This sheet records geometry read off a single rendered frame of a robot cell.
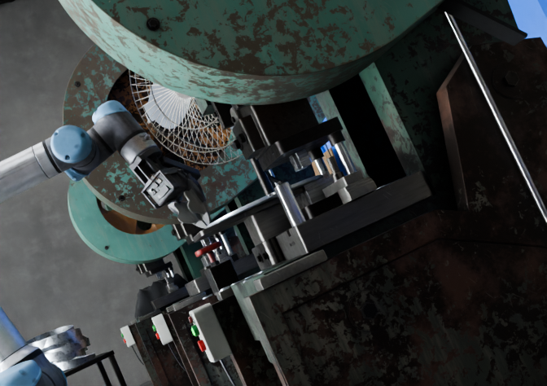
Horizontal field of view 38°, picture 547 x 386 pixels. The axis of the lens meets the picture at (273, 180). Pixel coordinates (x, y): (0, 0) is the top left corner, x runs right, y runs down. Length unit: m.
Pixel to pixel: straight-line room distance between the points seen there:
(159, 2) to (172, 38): 0.07
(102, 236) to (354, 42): 3.53
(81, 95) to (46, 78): 5.58
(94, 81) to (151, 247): 1.83
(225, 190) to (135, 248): 1.76
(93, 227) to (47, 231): 3.62
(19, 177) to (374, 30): 0.77
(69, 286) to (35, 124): 1.73
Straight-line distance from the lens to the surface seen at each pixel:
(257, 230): 1.72
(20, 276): 8.36
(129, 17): 1.34
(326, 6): 1.42
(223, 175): 3.12
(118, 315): 8.32
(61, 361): 4.70
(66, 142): 1.64
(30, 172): 1.67
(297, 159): 1.80
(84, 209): 4.80
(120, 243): 4.78
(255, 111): 1.74
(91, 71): 3.19
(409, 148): 1.72
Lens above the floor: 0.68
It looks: 5 degrees up
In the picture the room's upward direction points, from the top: 24 degrees counter-clockwise
